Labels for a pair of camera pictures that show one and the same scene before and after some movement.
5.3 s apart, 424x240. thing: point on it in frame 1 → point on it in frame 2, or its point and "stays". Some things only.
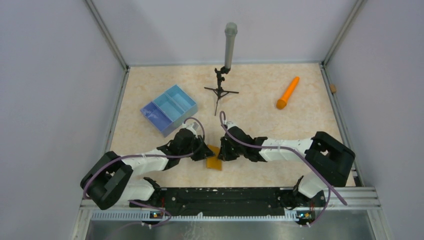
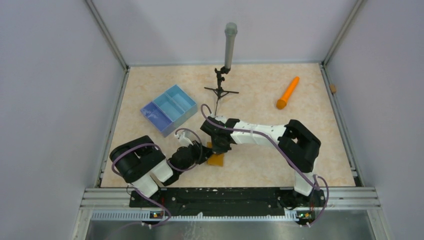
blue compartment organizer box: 170,110 stays
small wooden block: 333,88 stays
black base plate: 224,201 stays
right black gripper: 223,154 → 217,150
